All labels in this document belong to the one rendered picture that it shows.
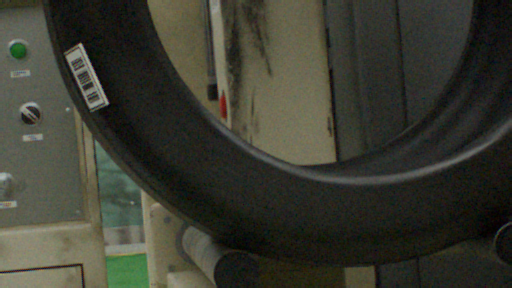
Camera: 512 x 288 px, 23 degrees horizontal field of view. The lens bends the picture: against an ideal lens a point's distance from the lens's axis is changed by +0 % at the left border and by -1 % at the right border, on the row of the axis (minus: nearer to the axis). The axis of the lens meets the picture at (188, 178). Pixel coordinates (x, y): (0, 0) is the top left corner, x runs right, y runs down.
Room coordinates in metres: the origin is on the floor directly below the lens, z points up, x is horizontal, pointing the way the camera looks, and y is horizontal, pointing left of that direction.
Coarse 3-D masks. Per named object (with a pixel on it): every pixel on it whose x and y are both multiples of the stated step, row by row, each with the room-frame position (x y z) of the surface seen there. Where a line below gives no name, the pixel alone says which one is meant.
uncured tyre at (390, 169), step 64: (64, 0) 1.15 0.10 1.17; (128, 0) 1.13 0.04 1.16; (64, 64) 1.18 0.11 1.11; (128, 64) 1.13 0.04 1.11; (128, 128) 1.15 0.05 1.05; (192, 128) 1.13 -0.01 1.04; (448, 128) 1.45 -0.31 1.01; (192, 192) 1.16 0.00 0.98; (256, 192) 1.14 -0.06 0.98; (320, 192) 1.14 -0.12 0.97; (384, 192) 1.15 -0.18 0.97; (448, 192) 1.16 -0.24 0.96; (320, 256) 1.18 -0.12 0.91; (384, 256) 1.19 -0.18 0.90
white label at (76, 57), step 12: (72, 48) 1.14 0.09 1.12; (72, 60) 1.15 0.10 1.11; (84, 60) 1.13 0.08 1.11; (72, 72) 1.16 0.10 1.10; (84, 72) 1.14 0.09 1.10; (84, 84) 1.15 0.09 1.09; (96, 84) 1.13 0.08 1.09; (84, 96) 1.16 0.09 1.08; (96, 96) 1.14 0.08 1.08; (96, 108) 1.15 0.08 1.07
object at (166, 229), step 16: (160, 208) 1.52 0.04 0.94; (160, 224) 1.52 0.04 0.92; (176, 224) 1.52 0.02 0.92; (160, 240) 1.52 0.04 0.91; (176, 240) 1.52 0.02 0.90; (160, 256) 1.52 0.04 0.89; (176, 256) 1.52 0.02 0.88; (256, 256) 1.53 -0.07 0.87; (160, 272) 1.52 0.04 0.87; (272, 272) 1.53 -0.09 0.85
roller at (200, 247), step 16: (192, 240) 1.41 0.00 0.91; (208, 240) 1.32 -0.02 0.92; (192, 256) 1.39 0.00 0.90; (208, 256) 1.24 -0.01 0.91; (224, 256) 1.18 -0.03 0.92; (240, 256) 1.18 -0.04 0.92; (208, 272) 1.22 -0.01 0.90; (224, 272) 1.18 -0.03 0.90; (240, 272) 1.18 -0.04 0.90; (256, 272) 1.18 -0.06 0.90
